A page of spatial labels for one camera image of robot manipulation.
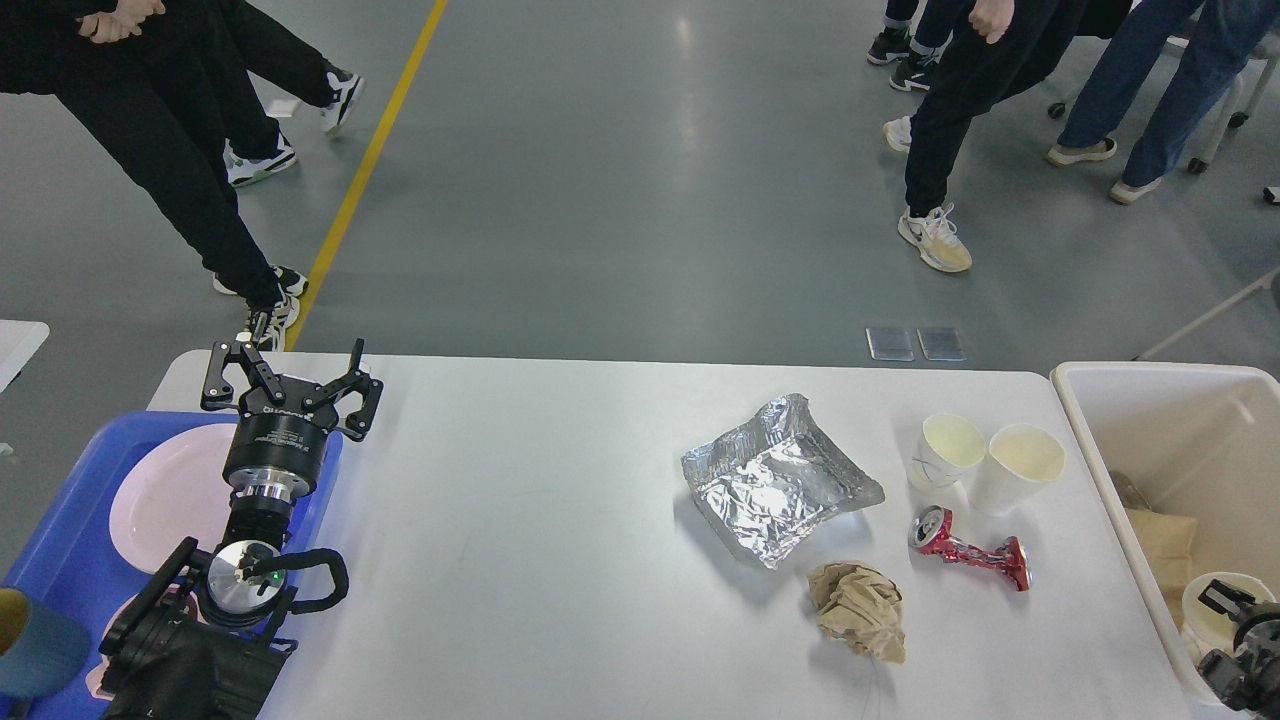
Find cream plastic bin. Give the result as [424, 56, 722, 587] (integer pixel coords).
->
[1051, 363, 1279, 719]

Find floor socket plate left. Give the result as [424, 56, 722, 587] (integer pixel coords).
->
[865, 327, 915, 363]

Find person in dark sneakers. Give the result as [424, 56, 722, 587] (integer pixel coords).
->
[867, 1, 961, 92]

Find pink mug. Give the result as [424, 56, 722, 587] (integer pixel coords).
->
[86, 594, 141, 696]

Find brown paper bag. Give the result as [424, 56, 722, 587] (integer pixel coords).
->
[1125, 509, 1199, 626]

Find person in striped sweater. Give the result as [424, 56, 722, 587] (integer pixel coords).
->
[206, 1, 365, 188]

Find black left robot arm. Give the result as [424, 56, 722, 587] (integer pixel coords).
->
[99, 336, 383, 719]

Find crumpled aluminium foil tray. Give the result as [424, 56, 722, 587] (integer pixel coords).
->
[680, 393, 886, 570]

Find person in black trousers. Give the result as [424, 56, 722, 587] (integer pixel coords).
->
[3, 1, 305, 351]

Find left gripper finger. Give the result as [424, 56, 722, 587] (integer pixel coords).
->
[300, 338, 383, 442]
[198, 338, 285, 413]

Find person in blue jeans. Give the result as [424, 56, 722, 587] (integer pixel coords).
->
[1044, 0, 1280, 206]

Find brown paper ball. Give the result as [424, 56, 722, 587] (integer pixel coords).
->
[806, 562, 908, 664]

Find grey trash in bin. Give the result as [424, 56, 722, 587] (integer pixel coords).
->
[1108, 471, 1155, 512]

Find white paper cup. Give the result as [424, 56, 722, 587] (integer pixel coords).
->
[1180, 571, 1276, 664]

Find pink plate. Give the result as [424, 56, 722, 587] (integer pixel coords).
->
[109, 423, 236, 575]

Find crushed red soda can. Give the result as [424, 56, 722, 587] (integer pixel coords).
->
[908, 505, 1034, 592]

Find floor socket plate right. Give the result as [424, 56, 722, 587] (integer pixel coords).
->
[916, 327, 966, 363]

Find white side table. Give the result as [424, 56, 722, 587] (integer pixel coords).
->
[0, 319, 50, 392]

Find white office chair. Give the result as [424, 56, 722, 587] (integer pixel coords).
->
[1047, 20, 1279, 176]

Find small white cup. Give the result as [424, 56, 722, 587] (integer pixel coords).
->
[966, 423, 1066, 516]
[908, 413, 988, 492]

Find walking person in black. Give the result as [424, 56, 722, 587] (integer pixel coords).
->
[883, 1, 1132, 273]

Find floor socket plate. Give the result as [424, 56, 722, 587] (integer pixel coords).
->
[865, 327, 915, 363]
[916, 327, 966, 363]

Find blue cup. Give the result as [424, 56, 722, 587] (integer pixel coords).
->
[1, 587, 90, 698]

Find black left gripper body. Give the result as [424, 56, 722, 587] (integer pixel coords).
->
[221, 386, 337, 501]

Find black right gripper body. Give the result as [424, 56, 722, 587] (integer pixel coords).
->
[1235, 602, 1279, 682]

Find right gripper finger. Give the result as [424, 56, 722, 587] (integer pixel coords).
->
[1197, 648, 1279, 714]
[1198, 579, 1257, 619]

